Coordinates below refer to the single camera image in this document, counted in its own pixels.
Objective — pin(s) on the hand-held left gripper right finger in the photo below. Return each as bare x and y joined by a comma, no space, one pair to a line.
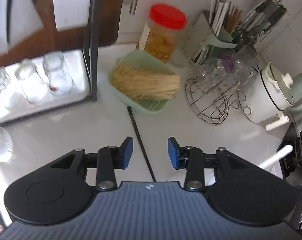
173,155

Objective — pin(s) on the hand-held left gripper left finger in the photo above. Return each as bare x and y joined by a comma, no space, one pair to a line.
128,152

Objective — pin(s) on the black chopstick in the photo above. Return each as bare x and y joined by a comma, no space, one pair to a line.
141,142

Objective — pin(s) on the white chopstick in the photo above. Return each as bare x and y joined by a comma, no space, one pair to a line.
278,156

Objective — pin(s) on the green utensil holder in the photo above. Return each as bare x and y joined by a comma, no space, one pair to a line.
221,42

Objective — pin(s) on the row of hanging kitchen utensils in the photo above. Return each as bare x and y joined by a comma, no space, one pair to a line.
263,17

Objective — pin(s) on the green plastic basket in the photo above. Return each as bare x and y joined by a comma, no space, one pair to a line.
151,106

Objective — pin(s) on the bundle of dried noodles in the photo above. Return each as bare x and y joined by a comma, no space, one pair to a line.
146,82

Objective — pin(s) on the white drain tray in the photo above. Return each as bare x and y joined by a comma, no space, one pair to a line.
73,80

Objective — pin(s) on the red-printed clear glass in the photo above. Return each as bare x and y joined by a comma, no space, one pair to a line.
57,72

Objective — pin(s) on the white electric cooker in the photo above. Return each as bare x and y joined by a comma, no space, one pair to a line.
263,97

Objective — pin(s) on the purple glass cup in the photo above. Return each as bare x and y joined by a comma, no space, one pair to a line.
227,61

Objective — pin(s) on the black induction cooktop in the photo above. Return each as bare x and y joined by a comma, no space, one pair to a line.
285,165

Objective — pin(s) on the tall clear glass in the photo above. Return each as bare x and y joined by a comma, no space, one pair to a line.
191,42

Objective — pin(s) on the red-lidded plastic jar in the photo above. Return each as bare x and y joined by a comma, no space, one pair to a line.
163,37

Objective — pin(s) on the small clear glass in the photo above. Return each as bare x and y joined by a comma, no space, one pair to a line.
30,80
0,85

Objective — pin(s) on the textured glass tumbler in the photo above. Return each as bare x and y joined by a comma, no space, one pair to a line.
0,142

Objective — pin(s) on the brown wooden cutting board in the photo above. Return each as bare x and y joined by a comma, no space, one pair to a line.
111,10

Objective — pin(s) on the white plastic cutting board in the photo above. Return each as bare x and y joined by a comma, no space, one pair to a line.
71,5
23,25

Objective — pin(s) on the black metal rack frame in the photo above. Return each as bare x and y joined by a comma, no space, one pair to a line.
91,55

